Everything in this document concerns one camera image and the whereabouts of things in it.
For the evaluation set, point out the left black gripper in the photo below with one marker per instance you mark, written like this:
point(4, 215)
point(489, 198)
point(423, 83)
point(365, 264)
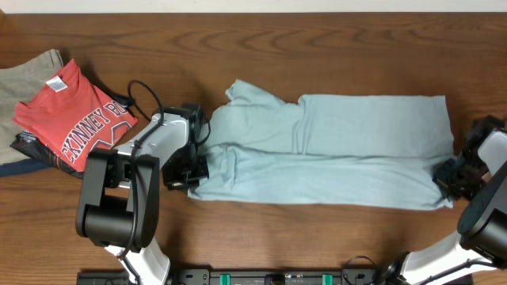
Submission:
point(174, 178)

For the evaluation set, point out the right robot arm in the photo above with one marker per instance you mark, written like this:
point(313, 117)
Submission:
point(478, 244)

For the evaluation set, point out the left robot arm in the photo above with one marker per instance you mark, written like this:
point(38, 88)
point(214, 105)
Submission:
point(118, 207)

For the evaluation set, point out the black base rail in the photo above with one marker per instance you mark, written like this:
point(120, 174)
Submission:
point(206, 277)

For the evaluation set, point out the red folded t-shirt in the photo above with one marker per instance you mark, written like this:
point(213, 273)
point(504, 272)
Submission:
point(71, 116)

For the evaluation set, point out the tan folded garment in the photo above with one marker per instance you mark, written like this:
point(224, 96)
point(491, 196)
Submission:
point(22, 83)

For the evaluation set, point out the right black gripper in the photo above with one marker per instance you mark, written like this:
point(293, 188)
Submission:
point(443, 178)

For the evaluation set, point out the black patterned folded garment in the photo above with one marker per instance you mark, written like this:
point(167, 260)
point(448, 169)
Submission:
point(27, 143)

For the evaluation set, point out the light blue t-shirt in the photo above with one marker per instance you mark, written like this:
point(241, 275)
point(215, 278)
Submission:
point(378, 151)

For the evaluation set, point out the navy blue folded garment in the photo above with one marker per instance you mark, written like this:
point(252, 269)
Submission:
point(22, 167)

